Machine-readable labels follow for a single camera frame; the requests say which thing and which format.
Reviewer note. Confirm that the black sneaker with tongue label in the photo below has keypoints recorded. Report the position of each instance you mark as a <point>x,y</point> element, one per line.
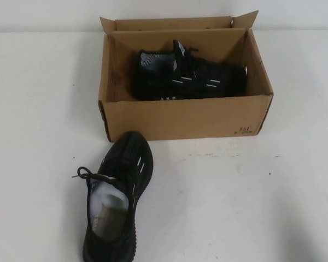
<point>207,73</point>

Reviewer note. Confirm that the brown cardboard shoe box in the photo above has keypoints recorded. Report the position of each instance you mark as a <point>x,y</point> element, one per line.
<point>180,120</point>

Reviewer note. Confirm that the white paper shoe stuffing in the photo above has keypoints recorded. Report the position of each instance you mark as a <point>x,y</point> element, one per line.
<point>109,195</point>

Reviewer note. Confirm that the black sneaker with loose lace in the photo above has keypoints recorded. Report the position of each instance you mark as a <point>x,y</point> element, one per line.
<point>125,155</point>

